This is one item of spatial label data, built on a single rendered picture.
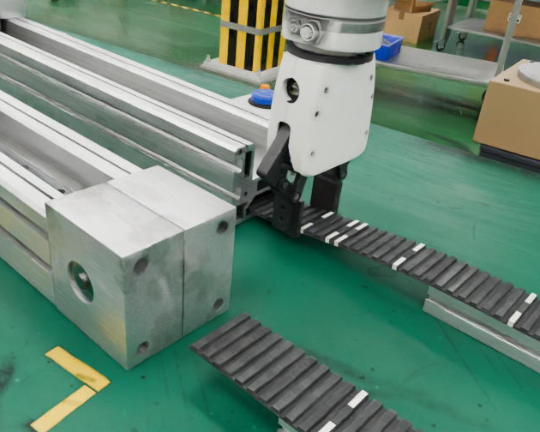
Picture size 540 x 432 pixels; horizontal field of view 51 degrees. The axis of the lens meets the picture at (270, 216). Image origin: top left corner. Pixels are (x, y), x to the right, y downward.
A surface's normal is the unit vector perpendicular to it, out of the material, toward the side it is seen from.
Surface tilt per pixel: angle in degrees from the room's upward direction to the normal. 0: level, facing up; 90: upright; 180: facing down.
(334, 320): 0
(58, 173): 90
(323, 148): 89
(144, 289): 90
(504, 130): 90
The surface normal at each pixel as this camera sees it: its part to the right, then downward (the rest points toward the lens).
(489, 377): 0.09, -0.86
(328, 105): 0.69, 0.39
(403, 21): -0.51, 0.37
